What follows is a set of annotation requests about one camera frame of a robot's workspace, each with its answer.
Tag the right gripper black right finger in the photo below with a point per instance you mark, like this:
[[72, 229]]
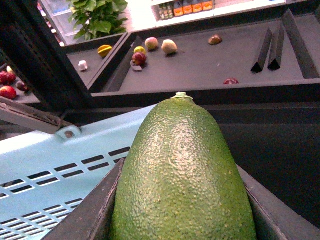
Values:
[[273, 219]]

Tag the white product shelf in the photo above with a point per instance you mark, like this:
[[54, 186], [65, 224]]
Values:
[[168, 12]]

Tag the light blue plastic basket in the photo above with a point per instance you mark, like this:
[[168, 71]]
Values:
[[44, 177]]

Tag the green potted plant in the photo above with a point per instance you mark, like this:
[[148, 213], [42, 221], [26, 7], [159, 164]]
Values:
[[98, 18]]

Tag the green avocado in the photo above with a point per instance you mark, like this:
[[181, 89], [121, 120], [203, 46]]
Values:
[[180, 181]]

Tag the black fruit display shelf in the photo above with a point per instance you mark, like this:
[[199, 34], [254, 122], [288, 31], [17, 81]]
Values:
[[270, 61]]

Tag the yellow star fruit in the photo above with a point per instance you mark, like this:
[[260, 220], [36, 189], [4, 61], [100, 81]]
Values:
[[104, 50]]

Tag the red apple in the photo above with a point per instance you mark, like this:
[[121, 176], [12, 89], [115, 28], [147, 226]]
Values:
[[8, 92]]

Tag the yellow pear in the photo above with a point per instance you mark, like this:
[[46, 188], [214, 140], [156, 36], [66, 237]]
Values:
[[169, 46]]

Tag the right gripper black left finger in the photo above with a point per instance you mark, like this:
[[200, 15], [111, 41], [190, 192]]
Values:
[[91, 220]]

